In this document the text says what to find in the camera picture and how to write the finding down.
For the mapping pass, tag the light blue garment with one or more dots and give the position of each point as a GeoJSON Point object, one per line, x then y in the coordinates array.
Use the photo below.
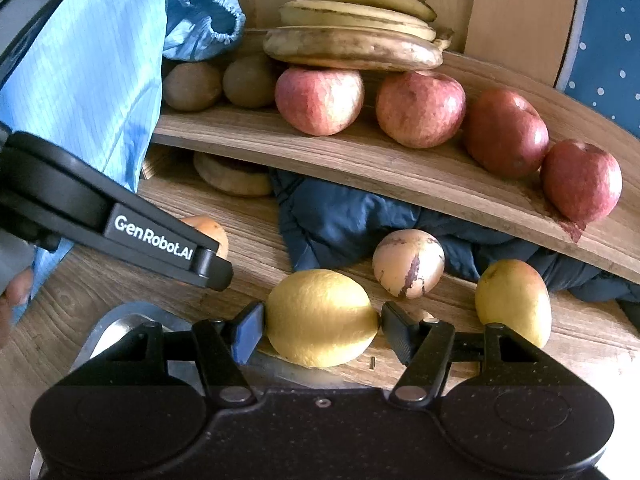
{"type": "Point", "coordinates": [100, 85]}

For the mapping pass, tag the pale orange fruit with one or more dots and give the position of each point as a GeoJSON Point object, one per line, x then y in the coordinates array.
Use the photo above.
{"type": "Point", "coordinates": [212, 232]}

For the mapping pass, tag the brown kiwi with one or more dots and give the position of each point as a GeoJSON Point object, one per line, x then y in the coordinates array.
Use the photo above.
{"type": "Point", "coordinates": [192, 87]}
{"type": "Point", "coordinates": [250, 82]}

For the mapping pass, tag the tan flat round bread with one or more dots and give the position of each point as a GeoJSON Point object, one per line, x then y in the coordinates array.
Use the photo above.
{"type": "Point", "coordinates": [230, 177]}

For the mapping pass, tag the pine wooden board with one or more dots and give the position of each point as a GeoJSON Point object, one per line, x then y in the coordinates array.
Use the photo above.
{"type": "Point", "coordinates": [515, 10]}

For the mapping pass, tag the dark blue cloth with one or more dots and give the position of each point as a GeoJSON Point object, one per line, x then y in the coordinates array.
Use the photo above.
{"type": "Point", "coordinates": [330, 220]}

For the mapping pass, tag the metal tray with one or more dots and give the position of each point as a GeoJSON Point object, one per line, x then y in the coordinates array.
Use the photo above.
{"type": "Point", "coordinates": [125, 317]}

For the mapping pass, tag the blue white-dotted cloth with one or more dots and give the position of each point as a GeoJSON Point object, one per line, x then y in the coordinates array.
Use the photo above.
{"type": "Point", "coordinates": [610, 35]}

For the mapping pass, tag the person's left hand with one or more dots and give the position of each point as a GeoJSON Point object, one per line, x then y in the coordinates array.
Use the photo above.
{"type": "Point", "coordinates": [15, 292]}

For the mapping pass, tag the green yellow mango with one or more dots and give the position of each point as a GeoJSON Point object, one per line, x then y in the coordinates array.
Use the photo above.
{"type": "Point", "coordinates": [512, 302]}

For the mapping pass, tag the blue elastic cuff sleeve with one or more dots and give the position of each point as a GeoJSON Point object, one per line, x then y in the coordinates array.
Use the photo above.
{"type": "Point", "coordinates": [200, 15]}

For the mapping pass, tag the red apple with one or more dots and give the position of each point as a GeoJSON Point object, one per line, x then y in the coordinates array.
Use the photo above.
{"type": "Point", "coordinates": [580, 182]}
{"type": "Point", "coordinates": [505, 132]}
{"type": "Point", "coordinates": [420, 110]}
{"type": "Point", "coordinates": [320, 100]}

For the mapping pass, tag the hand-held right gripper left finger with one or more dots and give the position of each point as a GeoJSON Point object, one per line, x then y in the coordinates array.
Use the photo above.
{"type": "Point", "coordinates": [247, 332]}

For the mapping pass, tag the striped pepino melon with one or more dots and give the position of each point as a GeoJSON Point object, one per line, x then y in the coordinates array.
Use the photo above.
{"type": "Point", "coordinates": [405, 262]}

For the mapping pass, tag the yellow lemon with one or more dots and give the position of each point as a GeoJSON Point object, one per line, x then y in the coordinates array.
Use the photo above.
{"type": "Point", "coordinates": [320, 317]}

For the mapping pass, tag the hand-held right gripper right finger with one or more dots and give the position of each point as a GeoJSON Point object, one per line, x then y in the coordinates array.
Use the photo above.
{"type": "Point", "coordinates": [400, 332]}

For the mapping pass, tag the brown spotted banana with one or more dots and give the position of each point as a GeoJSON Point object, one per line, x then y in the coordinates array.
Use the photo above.
{"type": "Point", "coordinates": [350, 50]}

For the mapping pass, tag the wooden desk shelf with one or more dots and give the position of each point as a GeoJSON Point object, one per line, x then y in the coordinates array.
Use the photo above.
{"type": "Point", "coordinates": [350, 170]}

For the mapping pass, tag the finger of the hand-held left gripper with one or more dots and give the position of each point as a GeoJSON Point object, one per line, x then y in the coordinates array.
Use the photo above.
{"type": "Point", "coordinates": [212, 270]}

